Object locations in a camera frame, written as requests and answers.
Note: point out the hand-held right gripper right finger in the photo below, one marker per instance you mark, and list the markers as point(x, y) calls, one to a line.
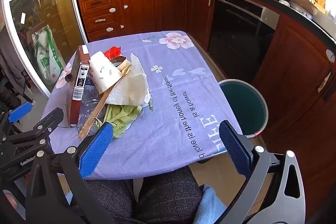
point(235, 148)

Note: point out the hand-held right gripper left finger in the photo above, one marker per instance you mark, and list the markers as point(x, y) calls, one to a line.
point(95, 150)

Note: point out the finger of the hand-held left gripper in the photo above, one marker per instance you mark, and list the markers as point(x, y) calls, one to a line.
point(19, 111)
point(51, 120)

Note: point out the brown cardboard box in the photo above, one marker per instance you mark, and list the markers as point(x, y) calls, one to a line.
point(72, 111)

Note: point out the grey bin with teal inside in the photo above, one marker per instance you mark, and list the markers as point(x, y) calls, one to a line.
point(244, 106)

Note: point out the clear plastic water bottle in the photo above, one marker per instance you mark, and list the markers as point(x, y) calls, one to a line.
point(90, 100)

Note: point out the green corn husk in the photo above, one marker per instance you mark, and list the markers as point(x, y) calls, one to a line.
point(120, 113)

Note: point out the white paper cup green print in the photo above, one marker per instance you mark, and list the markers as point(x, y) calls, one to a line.
point(105, 71)

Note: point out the white paper towel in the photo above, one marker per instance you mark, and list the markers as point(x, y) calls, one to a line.
point(134, 85)

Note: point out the brown paper bowl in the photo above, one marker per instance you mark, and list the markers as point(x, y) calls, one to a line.
point(119, 60)

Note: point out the red snack bag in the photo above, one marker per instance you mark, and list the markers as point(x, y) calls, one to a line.
point(114, 51)

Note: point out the green and white shopping bag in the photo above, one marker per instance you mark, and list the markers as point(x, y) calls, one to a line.
point(47, 56)

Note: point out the light blue cloth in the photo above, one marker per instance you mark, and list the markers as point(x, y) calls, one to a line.
point(210, 205)

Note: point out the purple floral tablecloth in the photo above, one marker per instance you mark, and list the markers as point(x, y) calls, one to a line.
point(170, 108)

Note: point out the person's legs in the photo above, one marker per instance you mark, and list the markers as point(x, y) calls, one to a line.
point(162, 195)

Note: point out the glass sliding door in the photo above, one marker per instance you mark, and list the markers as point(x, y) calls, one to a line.
point(39, 16)

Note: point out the black built-in oven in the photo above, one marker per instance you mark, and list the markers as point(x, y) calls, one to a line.
point(236, 37)

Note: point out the black kitchen countertop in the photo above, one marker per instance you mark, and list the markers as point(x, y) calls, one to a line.
point(302, 12)

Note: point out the wooden kitchen cabinets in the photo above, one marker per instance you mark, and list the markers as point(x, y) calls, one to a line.
point(168, 8)

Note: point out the wicker basket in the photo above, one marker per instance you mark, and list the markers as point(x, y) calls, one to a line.
point(302, 3)

